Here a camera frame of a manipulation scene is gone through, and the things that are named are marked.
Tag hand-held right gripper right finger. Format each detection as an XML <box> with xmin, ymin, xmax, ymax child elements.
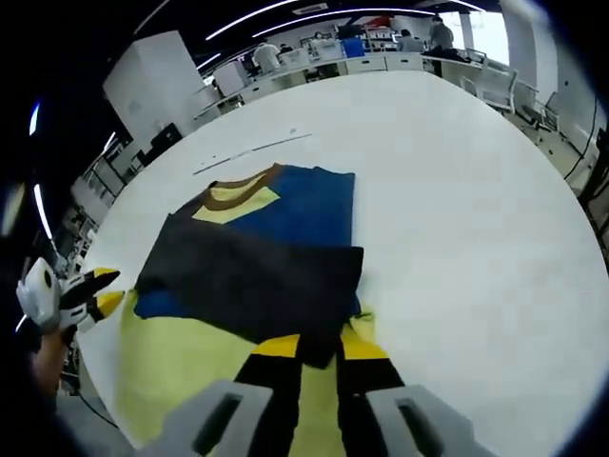
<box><xmin>334</xmin><ymin>327</ymin><xmax>500</xmax><ymax>457</ymax></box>

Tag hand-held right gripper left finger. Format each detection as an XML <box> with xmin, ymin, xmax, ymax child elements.
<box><xmin>161</xmin><ymin>332</ymin><xmax>305</xmax><ymax>457</ymax></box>

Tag black chair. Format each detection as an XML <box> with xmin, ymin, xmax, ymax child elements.
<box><xmin>142</xmin><ymin>122</ymin><xmax>182</xmax><ymax>163</ymax></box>

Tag ceiling light strip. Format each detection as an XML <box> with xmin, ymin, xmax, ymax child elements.
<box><xmin>251</xmin><ymin>4</ymin><xmax>391</xmax><ymax>38</ymax></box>
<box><xmin>206</xmin><ymin>0</ymin><xmax>305</xmax><ymax>40</ymax></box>

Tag black cable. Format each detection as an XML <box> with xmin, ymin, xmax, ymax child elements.
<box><xmin>563</xmin><ymin>92</ymin><xmax>599</xmax><ymax>182</ymax></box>

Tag white square pillar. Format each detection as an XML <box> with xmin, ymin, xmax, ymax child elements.
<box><xmin>103</xmin><ymin>36</ymin><xmax>206</xmax><ymax>144</ymax></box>
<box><xmin>501</xmin><ymin>0</ymin><xmax>553</xmax><ymax>72</ymax></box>

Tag white mesh chair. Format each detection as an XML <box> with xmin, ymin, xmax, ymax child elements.
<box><xmin>478</xmin><ymin>60</ymin><xmax>519</xmax><ymax>114</ymax></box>

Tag metal storage rack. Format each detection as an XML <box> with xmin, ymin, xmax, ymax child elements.
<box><xmin>70</xmin><ymin>142</ymin><xmax>134</xmax><ymax>268</ymax></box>

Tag grey office chair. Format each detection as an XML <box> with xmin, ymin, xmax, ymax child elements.
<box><xmin>518</xmin><ymin>80</ymin><xmax>561</xmax><ymax>133</ymax></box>

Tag person's left hand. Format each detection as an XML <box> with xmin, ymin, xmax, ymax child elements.
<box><xmin>29</xmin><ymin>327</ymin><xmax>77</xmax><ymax>395</ymax></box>

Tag white cabinet row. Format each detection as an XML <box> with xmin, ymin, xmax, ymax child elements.
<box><xmin>194</xmin><ymin>50</ymin><xmax>429</xmax><ymax>120</ymax></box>

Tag yellow blue grey garment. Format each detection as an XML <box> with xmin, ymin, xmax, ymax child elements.
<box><xmin>115</xmin><ymin>163</ymin><xmax>389</xmax><ymax>457</ymax></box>

